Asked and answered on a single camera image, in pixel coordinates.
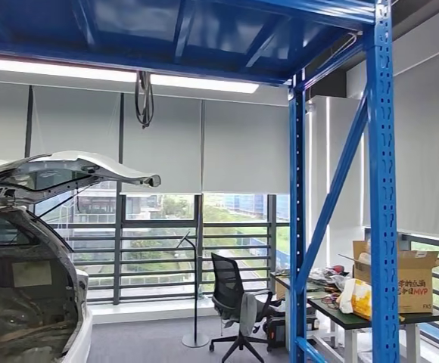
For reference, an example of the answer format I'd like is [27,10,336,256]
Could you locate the blue metal shelf rack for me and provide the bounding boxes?
[0,0,400,363]

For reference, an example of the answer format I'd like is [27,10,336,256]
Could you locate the grey roller blind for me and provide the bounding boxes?
[203,100,290,195]
[32,85,121,157]
[0,82,30,161]
[363,45,439,240]
[122,92,202,194]

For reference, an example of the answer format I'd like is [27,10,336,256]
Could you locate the black mesh office chair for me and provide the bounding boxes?
[209,253,280,363]

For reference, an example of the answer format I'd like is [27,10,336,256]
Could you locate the black floor stand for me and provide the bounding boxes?
[175,231,210,349]

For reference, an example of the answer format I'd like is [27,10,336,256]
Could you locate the black desk white legs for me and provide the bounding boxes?
[270,271,324,321]
[308,298,439,363]

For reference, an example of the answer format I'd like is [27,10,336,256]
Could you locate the grey garment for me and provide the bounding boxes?
[238,293,258,337]

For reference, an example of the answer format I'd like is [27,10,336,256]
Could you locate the black equipment case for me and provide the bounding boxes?
[263,315,292,352]

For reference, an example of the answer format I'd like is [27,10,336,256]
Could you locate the clear plastic wrap pile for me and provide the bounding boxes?
[310,268,353,294]

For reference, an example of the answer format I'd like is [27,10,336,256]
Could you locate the white car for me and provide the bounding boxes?
[0,150,162,363]

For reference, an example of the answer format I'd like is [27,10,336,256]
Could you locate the yellow white plastic bag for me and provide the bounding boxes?
[335,278,372,321]

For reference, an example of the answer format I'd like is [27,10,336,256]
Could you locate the long white light strip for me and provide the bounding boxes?
[0,52,260,95]

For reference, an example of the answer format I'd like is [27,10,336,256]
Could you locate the printed cardboard box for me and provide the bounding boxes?
[338,240,439,315]

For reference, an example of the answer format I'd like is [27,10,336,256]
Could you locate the black hanging cable loop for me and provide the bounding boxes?
[135,70,155,130]

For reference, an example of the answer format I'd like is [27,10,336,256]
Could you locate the tangle of coloured wires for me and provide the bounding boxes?
[320,294,341,309]

